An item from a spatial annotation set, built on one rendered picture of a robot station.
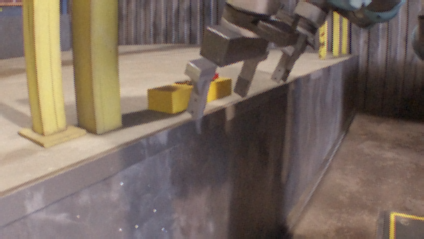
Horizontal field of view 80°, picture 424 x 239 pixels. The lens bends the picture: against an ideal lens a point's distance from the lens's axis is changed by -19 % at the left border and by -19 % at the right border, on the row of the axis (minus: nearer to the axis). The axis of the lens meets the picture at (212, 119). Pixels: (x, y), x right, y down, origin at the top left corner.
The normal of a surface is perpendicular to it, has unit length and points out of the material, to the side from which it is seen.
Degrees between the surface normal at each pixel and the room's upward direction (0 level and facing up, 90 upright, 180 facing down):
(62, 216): 90
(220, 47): 97
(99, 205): 90
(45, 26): 90
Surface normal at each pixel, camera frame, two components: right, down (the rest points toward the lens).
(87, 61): -0.53, 0.23
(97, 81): 0.85, 0.15
